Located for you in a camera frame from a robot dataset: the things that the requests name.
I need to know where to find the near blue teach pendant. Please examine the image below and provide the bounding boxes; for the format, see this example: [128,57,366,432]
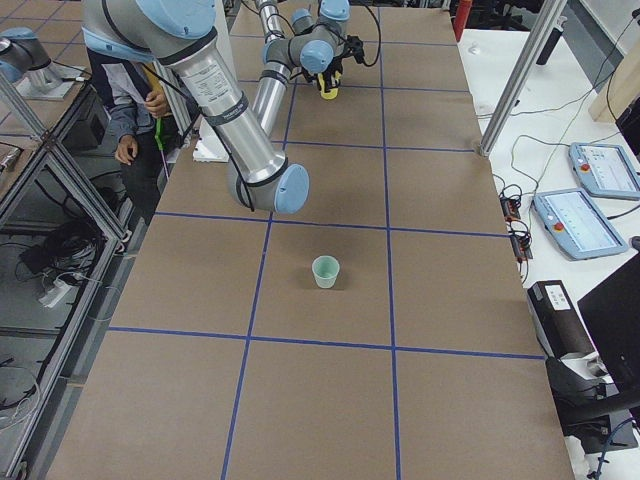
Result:
[532,188,628,260]

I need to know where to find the black monitor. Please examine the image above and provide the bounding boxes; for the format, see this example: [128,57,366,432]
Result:
[578,254,639,389]

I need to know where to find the seated person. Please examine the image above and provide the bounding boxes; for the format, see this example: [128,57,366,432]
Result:
[87,49,171,224]

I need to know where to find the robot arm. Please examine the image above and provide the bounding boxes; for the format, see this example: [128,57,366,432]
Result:
[83,1,350,214]
[249,1,314,51]

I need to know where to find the green plastic cup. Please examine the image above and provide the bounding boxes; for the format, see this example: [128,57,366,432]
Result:
[311,255,340,289]

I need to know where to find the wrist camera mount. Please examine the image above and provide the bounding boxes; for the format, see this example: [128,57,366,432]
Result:
[344,35,365,65]

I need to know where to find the blue teach pendant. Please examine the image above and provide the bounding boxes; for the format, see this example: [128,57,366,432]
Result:
[532,188,628,260]
[569,143,639,200]

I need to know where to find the aluminium frame post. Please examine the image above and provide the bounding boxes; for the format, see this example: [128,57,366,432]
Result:
[478,0,567,158]

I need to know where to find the far blue teach pendant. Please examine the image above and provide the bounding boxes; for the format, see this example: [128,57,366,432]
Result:
[569,143,639,200]

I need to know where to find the yellow plastic cup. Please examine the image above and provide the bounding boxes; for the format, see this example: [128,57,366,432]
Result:
[317,71,342,100]

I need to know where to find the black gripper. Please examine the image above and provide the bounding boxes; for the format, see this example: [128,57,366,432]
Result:
[322,58,343,80]

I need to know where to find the black power supply box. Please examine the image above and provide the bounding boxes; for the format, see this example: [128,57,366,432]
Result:
[527,280,595,359]

